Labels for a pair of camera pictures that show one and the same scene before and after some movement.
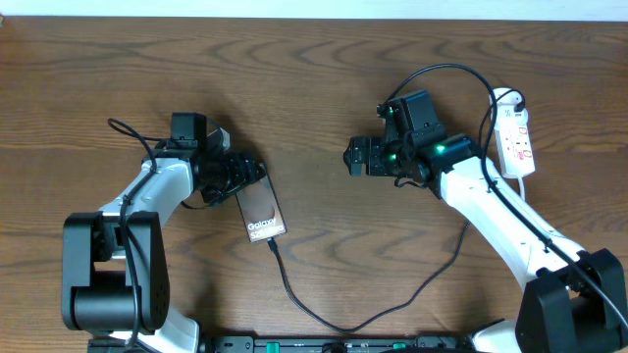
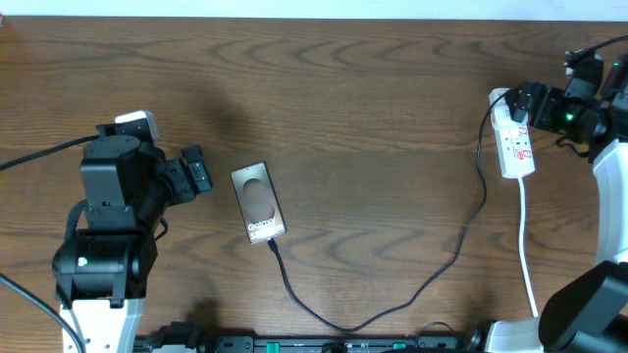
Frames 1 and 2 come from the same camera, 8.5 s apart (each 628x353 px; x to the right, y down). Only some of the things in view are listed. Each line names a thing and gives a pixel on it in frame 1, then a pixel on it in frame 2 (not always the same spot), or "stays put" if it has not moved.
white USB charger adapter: [504, 110] stays put
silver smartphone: [260, 211] stays put
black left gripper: [243, 174] -> [176, 169]
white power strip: [514, 149] stays put
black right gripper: [374, 166] -> [549, 97]
